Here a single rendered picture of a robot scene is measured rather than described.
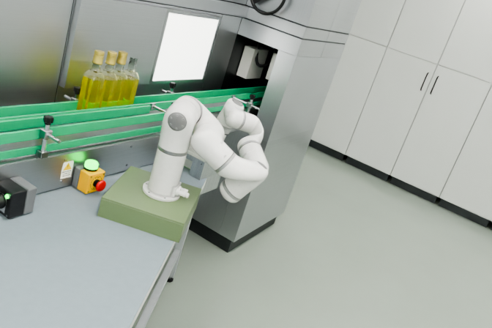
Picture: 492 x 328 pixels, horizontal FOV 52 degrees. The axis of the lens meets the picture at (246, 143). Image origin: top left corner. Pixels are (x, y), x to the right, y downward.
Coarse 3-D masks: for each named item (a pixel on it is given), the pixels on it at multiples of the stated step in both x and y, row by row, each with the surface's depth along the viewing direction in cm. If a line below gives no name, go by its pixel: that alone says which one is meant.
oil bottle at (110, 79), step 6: (102, 72) 177; (108, 72) 177; (114, 72) 179; (108, 78) 176; (114, 78) 179; (108, 84) 177; (114, 84) 180; (102, 90) 177; (108, 90) 178; (114, 90) 181; (102, 96) 178; (108, 96) 180; (102, 102) 179; (108, 102) 181
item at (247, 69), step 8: (248, 48) 285; (256, 48) 287; (264, 48) 298; (248, 56) 285; (264, 56) 297; (272, 56) 276; (240, 64) 289; (248, 64) 286; (272, 64) 276; (240, 72) 289; (248, 72) 288; (256, 72) 297
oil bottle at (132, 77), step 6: (126, 72) 187; (132, 72) 187; (132, 78) 186; (138, 78) 190; (132, 84) 188; (126, 90) 187; (132, 90) 189; (126, 96) 188; (132, 96) 191; (126, 102) 189; (132, 102) 192
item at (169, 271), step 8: (192, 216) 247; (184, 232) 247; (184, 240) 251; (176, 248) 250; (176, 256) 244; (168, 264) 236; (176, 264) 253; (168, 272) 230; (160, 280) 222; (168, 280) 256; (160, 288) 217; (152, 296) 211; (152, 304) 206; (144, 312) 200; (144, 320) 196
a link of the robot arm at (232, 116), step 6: (228, 102) 195; (234, 102) 195; (240, 102) 198; (228, 108) 192; (234, 108) 190; (240, 108) 195; (222, 114) 197; (228, 114) 188; (234, 114) 187; (240, 114) 189; (222, 120) 197; (228, 120) 188; (234, 120) 187; (240, 120) 188; (228, 126) 190; (234, 126) 189; (240, 126) 190
